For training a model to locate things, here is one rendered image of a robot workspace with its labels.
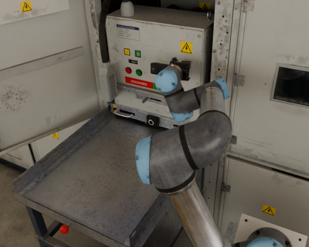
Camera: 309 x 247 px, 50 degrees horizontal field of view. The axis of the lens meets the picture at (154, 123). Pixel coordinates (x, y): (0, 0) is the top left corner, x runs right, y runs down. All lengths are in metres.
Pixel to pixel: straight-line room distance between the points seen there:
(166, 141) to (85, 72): 1.05
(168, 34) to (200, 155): 0.79
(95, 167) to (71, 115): 0.42
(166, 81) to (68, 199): 0.63
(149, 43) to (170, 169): 0.84
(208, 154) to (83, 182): 0.79
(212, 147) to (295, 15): 0.65
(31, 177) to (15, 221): 1.10
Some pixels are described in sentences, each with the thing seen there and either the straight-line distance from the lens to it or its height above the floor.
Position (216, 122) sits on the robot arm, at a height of 1.39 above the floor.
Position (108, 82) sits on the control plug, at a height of 1.11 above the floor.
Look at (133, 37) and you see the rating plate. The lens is 1.56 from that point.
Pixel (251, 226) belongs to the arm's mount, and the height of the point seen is 0.89.
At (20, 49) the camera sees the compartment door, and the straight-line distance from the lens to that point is 1.61.
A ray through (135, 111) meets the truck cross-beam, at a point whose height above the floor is 0.91.
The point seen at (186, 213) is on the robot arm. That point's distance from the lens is 0.90.
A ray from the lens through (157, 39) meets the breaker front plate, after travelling 1.50.
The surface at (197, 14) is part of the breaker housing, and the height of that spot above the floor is 1.39.
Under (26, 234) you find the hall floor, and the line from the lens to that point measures 2.50.
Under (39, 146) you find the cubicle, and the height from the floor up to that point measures 0.38.
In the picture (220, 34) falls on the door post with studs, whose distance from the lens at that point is 1.38.
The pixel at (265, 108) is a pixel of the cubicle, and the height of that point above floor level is 1.11.
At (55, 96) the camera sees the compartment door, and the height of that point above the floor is 1.03.
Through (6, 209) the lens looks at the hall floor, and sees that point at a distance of 2.71.
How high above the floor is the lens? 1.84
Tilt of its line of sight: 34 degrees down
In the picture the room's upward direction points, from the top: 3 degrees counter-clockwise
